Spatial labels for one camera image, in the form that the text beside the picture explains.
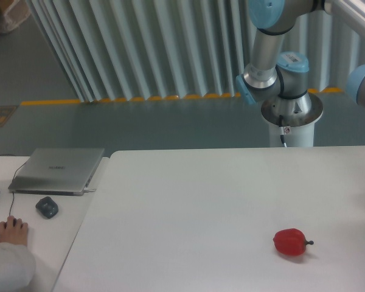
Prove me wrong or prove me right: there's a black pedestal cable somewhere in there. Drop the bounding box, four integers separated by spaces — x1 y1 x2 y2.
279 114 288 148

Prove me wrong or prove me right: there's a silver closed laptop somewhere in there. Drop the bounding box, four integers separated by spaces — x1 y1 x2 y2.
9 148 104 196

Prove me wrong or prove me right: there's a red bell pepper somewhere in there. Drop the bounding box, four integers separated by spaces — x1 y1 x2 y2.
273 228 314 256

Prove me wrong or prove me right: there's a person's hand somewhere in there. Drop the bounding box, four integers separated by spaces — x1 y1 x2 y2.
0 215 29 246

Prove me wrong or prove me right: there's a black mouse cable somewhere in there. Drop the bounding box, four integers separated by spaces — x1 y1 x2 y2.
0 153 29 218

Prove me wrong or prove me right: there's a dark grey 3D mouse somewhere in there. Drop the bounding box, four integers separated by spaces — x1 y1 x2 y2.
35 196 59 219

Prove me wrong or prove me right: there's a white sleeved forearm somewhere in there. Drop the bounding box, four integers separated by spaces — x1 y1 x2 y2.
0 243 36 291

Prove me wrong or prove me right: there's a white folding partition screen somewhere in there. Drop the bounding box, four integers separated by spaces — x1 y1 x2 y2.
28 1 365 102

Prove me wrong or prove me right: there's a yellow floor marking tape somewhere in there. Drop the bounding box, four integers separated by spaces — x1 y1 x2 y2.
20 87 344 106

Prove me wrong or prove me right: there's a black computer mouse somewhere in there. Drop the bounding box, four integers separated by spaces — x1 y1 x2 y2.
13 218 23 227

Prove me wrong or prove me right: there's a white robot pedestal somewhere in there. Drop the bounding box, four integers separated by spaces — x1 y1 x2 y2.
261 93 323 147

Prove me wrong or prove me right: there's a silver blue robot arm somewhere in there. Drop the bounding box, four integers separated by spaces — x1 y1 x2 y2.
235 1 365 148

